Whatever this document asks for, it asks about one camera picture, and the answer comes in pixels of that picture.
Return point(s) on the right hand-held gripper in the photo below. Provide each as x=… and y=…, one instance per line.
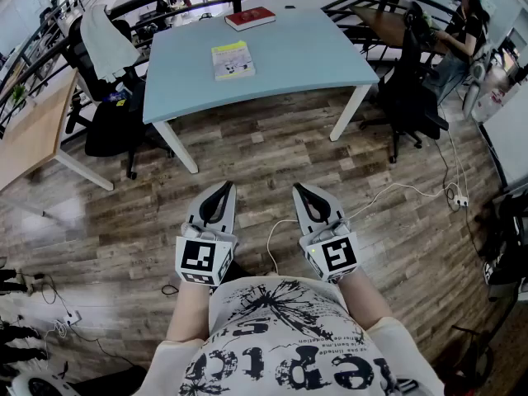
x=338, y=256

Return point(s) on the black office chair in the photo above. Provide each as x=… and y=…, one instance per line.
x=111, y=126
x=408, y=97

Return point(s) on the person's white printed shirt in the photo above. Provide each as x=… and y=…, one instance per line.
x=288, y=345

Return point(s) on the brown wooden table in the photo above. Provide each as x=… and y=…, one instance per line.
x=383, y=23

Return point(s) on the white and black machine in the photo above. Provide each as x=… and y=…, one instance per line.
x=472, y=93

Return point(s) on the green potted plant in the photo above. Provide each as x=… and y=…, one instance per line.
x=18, y=94

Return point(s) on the white round device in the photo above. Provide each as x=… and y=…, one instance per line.
x=24, y=380

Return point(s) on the person's left forearm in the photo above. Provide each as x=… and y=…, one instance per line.
x=187, y=312

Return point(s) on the person's right forearm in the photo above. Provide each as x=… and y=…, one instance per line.
x=363, y=299

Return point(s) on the clear plastic bottle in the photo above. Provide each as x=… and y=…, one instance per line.
x=117, y=96

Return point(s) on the yellow and white book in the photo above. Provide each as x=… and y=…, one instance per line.
x=233, y=60

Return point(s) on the light wooden desk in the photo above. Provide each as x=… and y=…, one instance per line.
x=29, y=134

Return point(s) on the white power strip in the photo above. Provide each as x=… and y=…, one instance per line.
x=71, y=318
x=462, y=200

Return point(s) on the white cloth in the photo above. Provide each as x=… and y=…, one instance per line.
x=107, y=43

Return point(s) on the red hardcover book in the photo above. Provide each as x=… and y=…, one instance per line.
x=249, y=18

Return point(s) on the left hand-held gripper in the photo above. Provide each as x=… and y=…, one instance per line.
x=198, y=258

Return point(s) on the white table leg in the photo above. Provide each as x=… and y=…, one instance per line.
x=177, y=147
x=348, y=111

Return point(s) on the black equipment cart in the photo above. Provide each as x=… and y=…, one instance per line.
x=507, y=241

